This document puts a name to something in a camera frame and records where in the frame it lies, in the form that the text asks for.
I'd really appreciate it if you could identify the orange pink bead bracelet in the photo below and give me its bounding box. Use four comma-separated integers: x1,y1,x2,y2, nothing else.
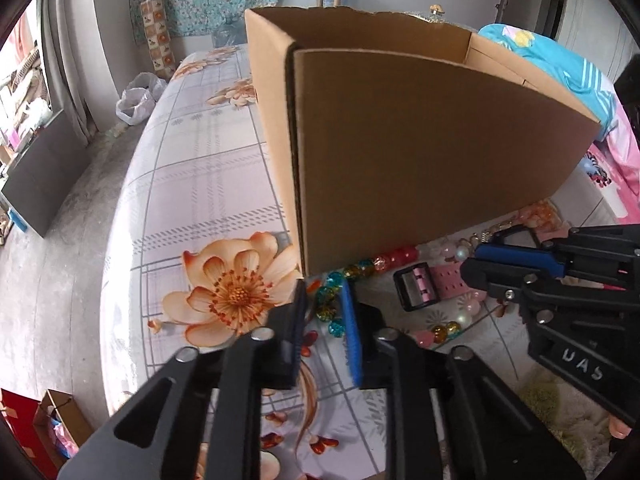
516,199,564,233

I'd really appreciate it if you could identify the small brown paper bag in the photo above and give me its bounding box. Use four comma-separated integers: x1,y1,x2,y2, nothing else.
34,389,94,463

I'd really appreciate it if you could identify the red cardboard box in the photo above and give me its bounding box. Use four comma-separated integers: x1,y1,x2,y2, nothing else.
1,389,58,479

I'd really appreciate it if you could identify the colourful glass bead bracelet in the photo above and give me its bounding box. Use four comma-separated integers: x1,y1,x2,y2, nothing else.
313,244,421,339

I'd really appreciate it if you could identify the grey curtain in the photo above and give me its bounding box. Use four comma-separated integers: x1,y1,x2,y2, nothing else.
37,0,96,148

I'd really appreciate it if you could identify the pink floral quilt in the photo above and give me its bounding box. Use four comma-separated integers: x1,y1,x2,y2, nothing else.
587,96,639,224

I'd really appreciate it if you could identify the floral bed sheet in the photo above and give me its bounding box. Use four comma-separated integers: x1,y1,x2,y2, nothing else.
100,48,610,479

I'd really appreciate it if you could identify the small figurine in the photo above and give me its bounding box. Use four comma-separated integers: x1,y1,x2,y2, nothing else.
428,4,445,23

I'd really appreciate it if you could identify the white plastic bag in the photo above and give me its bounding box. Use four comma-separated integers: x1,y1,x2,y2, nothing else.
115,73,168,126

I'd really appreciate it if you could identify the pink pearl bead bracelet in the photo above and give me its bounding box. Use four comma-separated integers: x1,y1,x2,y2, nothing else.
410,238,490,348

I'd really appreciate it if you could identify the dark grey cabinet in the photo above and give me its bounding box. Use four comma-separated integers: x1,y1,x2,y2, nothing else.
1,110,90,237

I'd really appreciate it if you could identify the patterned roll tube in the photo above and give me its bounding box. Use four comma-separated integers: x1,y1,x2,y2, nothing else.
140,0,176,80

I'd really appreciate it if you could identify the blue cartoon blanket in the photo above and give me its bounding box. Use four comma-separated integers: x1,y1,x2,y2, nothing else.
480,24,617,141

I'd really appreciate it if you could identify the brown cardboard box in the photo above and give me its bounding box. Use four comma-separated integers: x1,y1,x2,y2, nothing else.
245,6,601,275

